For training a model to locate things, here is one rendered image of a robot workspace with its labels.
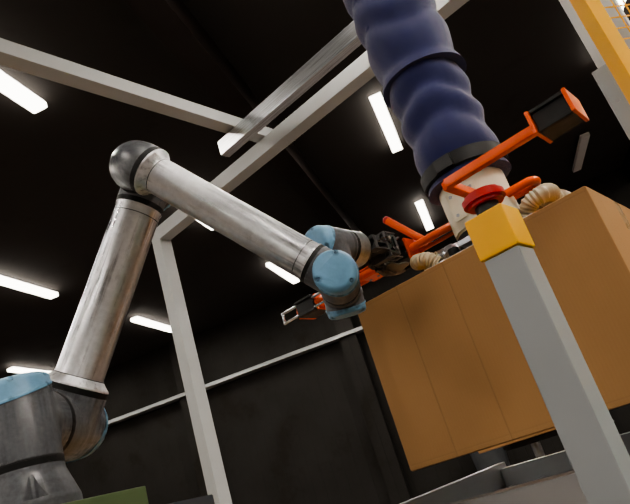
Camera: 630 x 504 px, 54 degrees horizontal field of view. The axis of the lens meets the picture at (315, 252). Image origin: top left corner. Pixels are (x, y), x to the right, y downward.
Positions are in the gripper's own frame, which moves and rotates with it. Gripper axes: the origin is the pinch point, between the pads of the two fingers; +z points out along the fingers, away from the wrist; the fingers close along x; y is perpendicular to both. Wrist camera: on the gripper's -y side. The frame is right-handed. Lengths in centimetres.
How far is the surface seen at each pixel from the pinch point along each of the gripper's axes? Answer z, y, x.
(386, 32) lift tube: -12, 28, 53
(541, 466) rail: 30, 4, -62
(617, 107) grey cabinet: 88, 56, 41
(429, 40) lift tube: -7, 36, 45
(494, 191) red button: -53, 50, -17
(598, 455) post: -53, 49, -57
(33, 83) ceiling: 51, -263, 277
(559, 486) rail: -35, 34, -61
